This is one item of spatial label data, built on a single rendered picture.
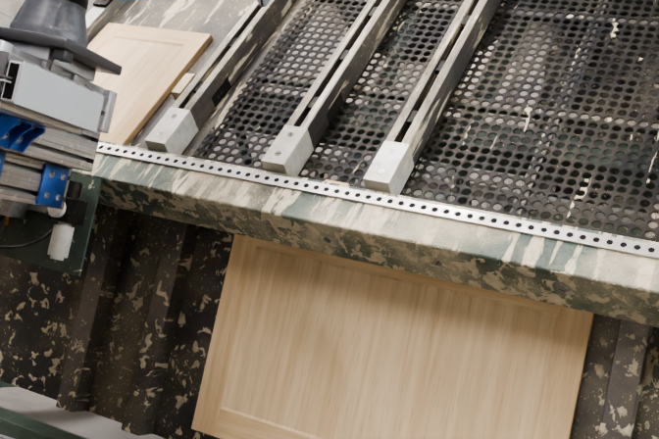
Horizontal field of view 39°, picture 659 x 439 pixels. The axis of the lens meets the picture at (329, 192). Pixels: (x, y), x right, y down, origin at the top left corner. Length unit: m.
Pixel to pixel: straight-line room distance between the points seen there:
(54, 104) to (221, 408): 1.02
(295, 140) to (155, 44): 0.73
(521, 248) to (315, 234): 0.45
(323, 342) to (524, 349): 0.48
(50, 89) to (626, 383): 1.24
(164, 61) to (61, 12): 0.80
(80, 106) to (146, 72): 0.94
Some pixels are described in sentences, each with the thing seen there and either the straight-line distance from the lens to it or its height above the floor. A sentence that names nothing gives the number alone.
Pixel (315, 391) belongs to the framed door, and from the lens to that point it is 2.22.
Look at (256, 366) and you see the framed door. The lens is 2.30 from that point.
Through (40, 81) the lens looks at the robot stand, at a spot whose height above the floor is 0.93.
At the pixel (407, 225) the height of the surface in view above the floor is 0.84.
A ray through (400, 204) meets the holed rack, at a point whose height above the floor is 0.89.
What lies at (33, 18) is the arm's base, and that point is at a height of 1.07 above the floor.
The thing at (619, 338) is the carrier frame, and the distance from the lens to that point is 1.98.
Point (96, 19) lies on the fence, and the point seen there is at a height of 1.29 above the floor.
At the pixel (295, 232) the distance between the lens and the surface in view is 2.02.
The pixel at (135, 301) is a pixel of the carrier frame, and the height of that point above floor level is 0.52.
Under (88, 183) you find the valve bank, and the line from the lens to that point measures 2.31.
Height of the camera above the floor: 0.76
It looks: 3 degrees up
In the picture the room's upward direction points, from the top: 12 degrees clockwise
